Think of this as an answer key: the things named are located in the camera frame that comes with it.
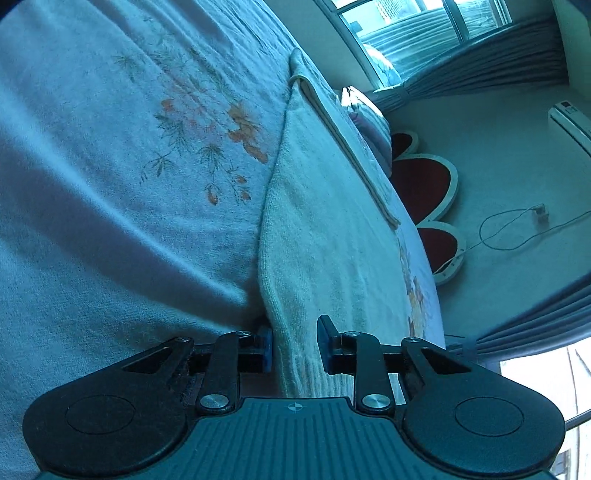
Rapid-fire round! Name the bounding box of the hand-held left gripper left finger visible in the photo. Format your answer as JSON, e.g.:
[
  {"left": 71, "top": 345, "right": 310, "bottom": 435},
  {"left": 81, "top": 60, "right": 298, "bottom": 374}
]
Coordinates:
[{"left": 122, "top": 325, "right": 273, "bottom": 415}]

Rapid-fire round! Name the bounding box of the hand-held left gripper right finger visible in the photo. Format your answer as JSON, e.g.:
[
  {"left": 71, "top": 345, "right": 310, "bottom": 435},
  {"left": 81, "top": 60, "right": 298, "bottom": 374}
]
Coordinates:
[{"left": 316, "top": 314, "right": 481, "bottom": 413}]

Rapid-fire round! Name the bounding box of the white knitted sweater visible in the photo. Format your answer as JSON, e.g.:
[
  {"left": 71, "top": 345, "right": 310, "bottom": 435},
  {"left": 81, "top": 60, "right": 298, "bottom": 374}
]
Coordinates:
[{"left": 257, "top": 48, "right": 447, "bottom": 400}]

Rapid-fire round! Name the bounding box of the red petal-shaped headboard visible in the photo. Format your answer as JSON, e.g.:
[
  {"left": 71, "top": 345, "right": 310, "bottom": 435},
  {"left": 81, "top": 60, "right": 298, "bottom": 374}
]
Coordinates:
[{"left": 389, "top": 131, "right": 467, "bottom": 287}]

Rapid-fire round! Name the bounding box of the blue curtain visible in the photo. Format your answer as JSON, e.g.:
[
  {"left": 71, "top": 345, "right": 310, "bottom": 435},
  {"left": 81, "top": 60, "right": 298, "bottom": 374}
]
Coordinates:
[
  {"left": 369, "top": 17, "right": 567, "bottom": 112},
  {"left": 444, "top": 276, "right": 591, "bottom": 361}
]

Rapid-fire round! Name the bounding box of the folded striped quilt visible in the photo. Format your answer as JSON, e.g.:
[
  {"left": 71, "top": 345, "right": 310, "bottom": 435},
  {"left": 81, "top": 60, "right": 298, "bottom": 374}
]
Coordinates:
[{"left": 341, "top": 85, "right": 394, "bottom": 163}]

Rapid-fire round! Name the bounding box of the bright glass door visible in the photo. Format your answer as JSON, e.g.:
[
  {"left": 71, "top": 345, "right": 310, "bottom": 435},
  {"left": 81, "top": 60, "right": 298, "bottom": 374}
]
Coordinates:
[{"left": 499, "top": 340, "right": 591, "bottom": 480}]

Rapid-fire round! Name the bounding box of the floral bedsheet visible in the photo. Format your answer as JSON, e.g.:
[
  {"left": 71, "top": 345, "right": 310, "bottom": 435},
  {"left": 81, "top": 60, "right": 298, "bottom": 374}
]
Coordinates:
[{"left": 0, "top": 0, "right": 447, "bottom": 472}]

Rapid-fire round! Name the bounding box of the light blue cloth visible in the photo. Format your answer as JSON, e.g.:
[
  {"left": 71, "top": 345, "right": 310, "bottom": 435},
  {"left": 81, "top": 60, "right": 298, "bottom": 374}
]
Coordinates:
[{"left": 368, "top": 45, "right": 403, "bottom": 89}]

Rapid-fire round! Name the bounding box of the white air conditioner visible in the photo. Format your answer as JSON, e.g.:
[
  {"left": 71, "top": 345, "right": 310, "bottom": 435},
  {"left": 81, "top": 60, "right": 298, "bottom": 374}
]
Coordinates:
[{"left": 548, "top": 99, "right": 591, "bottom": 156}]

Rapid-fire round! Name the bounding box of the window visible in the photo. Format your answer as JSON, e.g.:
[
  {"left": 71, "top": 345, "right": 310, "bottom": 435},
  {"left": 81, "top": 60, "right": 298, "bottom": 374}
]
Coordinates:
[{"left": 322, "top": 0, "right": 514, "bottom": 89}]

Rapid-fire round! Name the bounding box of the looped charger cable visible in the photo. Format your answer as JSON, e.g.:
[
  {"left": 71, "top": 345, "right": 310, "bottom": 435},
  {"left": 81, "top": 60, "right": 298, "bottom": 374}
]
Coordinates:
[{"left": 479, "top": 208, "right": 546, "bottom": 251}]

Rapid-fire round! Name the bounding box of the long white cable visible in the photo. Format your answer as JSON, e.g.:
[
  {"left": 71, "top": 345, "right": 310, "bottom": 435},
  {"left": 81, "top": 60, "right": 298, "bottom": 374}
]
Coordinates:
[{"left": 433, "top": 214, "right": 591, "bottom": 278}]

